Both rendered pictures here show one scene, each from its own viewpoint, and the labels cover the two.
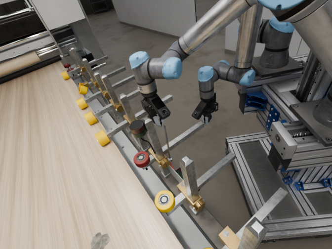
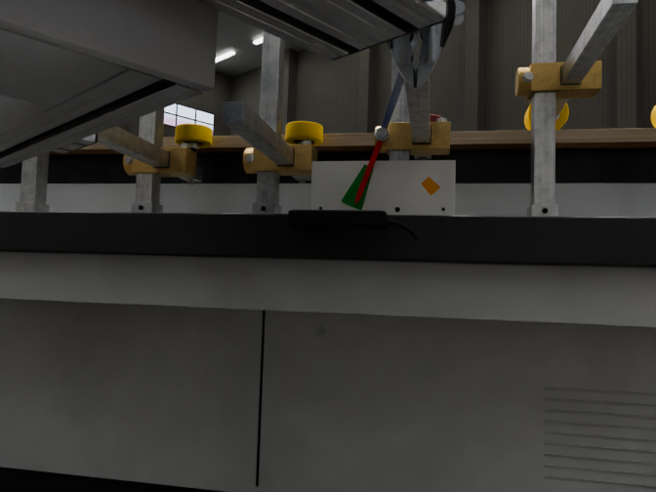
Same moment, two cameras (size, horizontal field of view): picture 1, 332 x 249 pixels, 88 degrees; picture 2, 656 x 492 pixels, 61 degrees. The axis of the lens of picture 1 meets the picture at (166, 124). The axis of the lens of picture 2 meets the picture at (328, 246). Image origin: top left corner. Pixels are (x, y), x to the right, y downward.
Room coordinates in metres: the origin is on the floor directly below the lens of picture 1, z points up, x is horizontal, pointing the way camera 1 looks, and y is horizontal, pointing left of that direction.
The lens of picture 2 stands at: (1.04, -0.82, 0.58)
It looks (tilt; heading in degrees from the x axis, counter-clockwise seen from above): 4 degrees up; 126
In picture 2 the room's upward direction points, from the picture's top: 2 degrees clockwise
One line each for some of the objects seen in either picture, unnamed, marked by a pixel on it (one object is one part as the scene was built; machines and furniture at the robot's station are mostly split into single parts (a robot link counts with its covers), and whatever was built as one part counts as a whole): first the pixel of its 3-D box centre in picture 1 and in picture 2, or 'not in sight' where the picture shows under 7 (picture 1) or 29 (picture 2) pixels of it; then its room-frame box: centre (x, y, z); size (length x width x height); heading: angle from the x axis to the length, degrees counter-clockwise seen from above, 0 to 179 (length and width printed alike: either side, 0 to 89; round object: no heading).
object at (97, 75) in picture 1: (109, 100); not in sight; (1.24, 0.39, 0.88); 0.04 x 0.04 x 0.48; 25
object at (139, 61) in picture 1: (142, 68); not in sight; (0.66, 0.03, 1.30); 0.09 x 0.08 x 0.11; 57
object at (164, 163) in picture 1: (158, 157); (412, 139); (0.58, 0.08, 0.84); 0.14 x 0.06 x 0.05; 25
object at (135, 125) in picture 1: (144, 141); not in sight; (0.54, 0.11, 1.03); 0.06 x 0.06 x 0.22; 25
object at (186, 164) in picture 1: (192, 192); (270, 127); (0.33, -0.03, 0.87); 0.04 x 0.04 x 0.48; 25
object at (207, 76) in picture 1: (206, 78); not in sight; (0.75, -0.26, 1.12); 0.09 x 0.08 x 0.11; 122
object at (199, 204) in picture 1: (190, 195); (280, 160); (0.35, -0.02, 0.81); 0.14 x 0.06 x 0.05; 25
